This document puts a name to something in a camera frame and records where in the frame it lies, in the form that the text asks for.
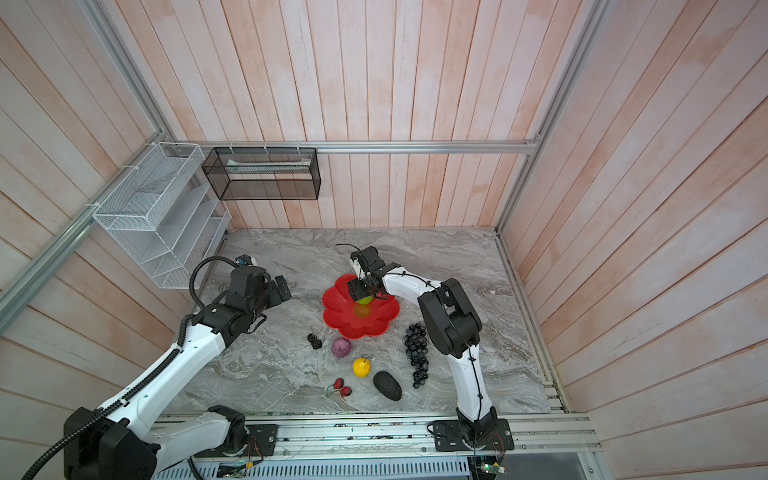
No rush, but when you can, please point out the purple round fruit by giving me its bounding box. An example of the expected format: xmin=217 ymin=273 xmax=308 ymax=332
xmin=331 ymin=338 xmax=352 ymax=358

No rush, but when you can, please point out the black grape bunch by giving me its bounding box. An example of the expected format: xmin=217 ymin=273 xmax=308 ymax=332
xmin=403 ymin=323 xmax=429 ymax=389

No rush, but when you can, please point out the yellow lemon fruit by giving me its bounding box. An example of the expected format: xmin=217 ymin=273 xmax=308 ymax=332
xmin=352 ymin=357 xmax=371 ymax=378

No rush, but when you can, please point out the dark avocado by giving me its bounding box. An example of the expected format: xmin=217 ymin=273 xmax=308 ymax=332
xmin=373 ymin=371 xmax=402 ymax=401

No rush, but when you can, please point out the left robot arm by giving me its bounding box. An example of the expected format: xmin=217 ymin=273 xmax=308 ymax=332
xmin=63 ymin=256 xmax=291 ymax=479

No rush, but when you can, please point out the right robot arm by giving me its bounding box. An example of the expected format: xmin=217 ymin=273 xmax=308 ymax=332
xmin=348 ymin=246 xmax=498 ymax=447

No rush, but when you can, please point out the red flower-shaped fruit bowl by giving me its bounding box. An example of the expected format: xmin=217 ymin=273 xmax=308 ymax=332
xmin=322 ymin=274 xmax=401 ymax=340

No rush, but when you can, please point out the black mulberries pair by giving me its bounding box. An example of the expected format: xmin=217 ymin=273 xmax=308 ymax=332
xmin=307 ymin=333 xmax=323 ymax=350

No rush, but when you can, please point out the red cherries pair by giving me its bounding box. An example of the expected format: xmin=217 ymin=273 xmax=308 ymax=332
xmin=325 ymin=378 xmax=352 ymax=398

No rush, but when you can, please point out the green circuit board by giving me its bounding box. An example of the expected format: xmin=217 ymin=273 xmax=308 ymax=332
xmin=216 ymin=461 xmax=253 ymax=479

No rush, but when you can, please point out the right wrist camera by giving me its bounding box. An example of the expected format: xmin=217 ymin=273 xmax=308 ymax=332
xmin=350 ymin=253 xmax=365 ymax=279

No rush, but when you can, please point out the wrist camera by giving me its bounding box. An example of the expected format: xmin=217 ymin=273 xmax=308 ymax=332
xmin=235 ymin=254 xmax=258 ymax=268
xmin=350 ymin=253 xmax=365 ymax=279

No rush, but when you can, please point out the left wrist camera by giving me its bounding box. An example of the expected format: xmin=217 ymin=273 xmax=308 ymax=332
xmin=235 ymin=254 xmax=258 ymax=268

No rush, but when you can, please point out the white wire mesh shelf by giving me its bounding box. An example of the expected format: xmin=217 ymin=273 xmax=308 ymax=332
xmin=94 ymin=143 xmax=231 ymax=290

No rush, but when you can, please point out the black wire mesh basket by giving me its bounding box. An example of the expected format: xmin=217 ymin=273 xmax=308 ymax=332
xmin=202 ymin=146 xmax=322 ymax=201

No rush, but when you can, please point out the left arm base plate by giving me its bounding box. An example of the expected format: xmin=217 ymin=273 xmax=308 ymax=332
xmin=195 ymin=424 xmax=278 ymax=459

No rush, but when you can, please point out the aluminium back frame bar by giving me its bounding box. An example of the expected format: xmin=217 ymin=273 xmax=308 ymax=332
xmin=167 ymin=140 xmax=538 ymax=155

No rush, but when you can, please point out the aluminium frame bar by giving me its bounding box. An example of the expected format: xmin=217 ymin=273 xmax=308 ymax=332
xmin=1 ymin=1 xmax=174 ymax=332
xmin=492 ymin=1 xmax=613 ymax=234
xmin=167 ymin=140 xmax=538 ymax=155

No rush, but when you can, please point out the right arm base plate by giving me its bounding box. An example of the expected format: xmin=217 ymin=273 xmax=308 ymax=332
xmin=427 ymin=419 xmax=515 ymax=452

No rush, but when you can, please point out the aluminium front rail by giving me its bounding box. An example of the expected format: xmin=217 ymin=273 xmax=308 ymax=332
xmin=240 ymin=413 xmax=602 ymax=461

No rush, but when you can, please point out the aluminium left frame bar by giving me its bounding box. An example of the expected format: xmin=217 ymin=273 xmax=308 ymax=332
xmin=1 ymin=1 xmax=174 ymax=332

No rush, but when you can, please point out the aluminium right frame bar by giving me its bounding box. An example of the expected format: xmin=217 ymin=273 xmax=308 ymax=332
xmin=492 ymin=1 xmax=613 ymax=234

